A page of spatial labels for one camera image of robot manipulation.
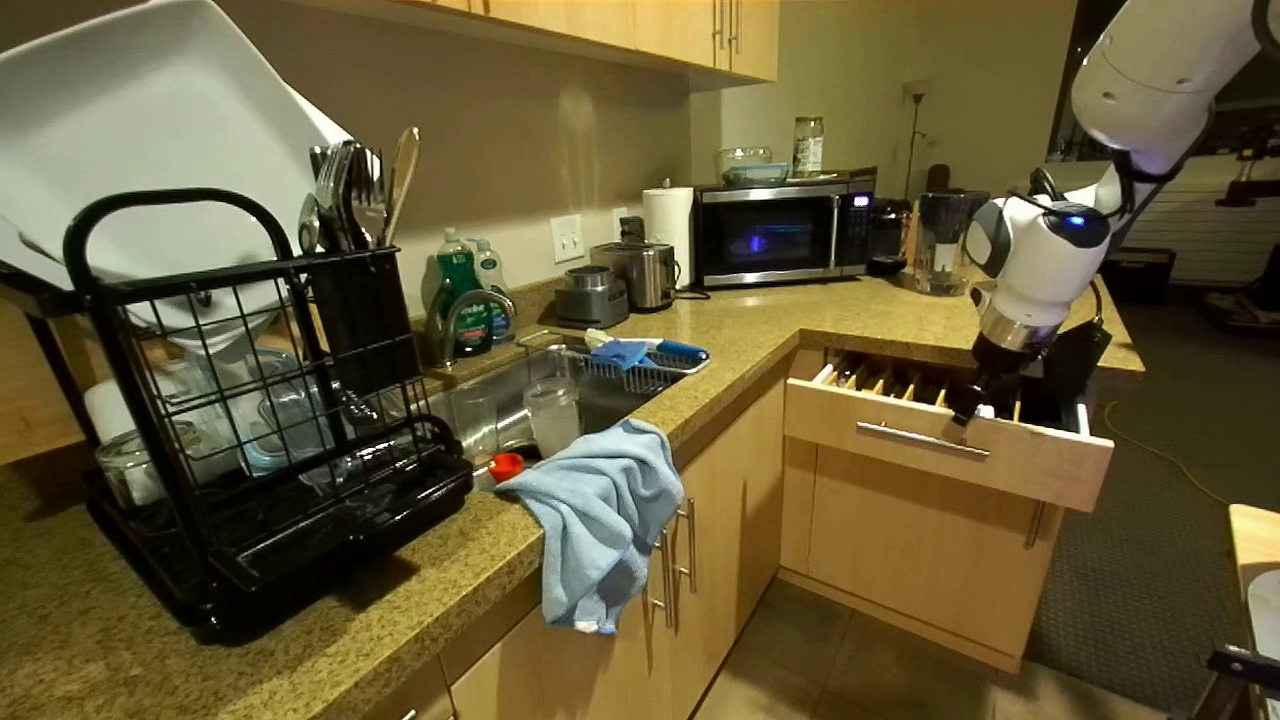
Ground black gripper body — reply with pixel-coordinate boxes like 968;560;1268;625
972;321;1110;421

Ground wooden drawer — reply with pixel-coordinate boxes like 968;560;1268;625
782;352;1116;513

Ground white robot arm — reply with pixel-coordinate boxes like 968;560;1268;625
953;0;1276;423

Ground lower cabinet door below drawer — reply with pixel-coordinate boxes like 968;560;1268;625
780;441;1065;673

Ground black coffee maker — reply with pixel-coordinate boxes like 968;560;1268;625
912;189;984;294

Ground black microwave oven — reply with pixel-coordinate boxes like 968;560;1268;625
692;184;872;288

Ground lower cabinet door under sink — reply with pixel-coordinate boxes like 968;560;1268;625
450;380;782;720

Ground glass jar on microwave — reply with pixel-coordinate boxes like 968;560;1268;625
790;114;824;176

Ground blue sponge cloth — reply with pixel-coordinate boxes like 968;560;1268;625
586;336;706;376

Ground silver toaster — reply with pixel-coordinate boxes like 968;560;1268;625
591;244;674;310

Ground white paper towel roll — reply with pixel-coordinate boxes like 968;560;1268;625
642;184;692;283

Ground blue dish towel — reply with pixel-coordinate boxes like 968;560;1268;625
499;421;685;637

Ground glass cup in sink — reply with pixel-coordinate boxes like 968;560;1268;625
522;355;581;456

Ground upper wooden cabinets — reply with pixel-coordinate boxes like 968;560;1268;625
330;0;782;86

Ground red small object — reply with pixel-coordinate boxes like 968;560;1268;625
486;453;522;485

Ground kitchen sink faucet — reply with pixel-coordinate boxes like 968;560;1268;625
444;288;514;367

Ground green dish soap bottle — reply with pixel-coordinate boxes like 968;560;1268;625
429;226;511;361

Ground wooden spoon in rack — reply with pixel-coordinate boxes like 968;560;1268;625
378;122;418;244

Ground black dish rack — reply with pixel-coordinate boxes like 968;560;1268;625
63;189;470;644

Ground white plate in rack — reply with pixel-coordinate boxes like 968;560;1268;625
0;0;355;298

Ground white wall outlet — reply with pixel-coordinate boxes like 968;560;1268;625
546;212;583;263

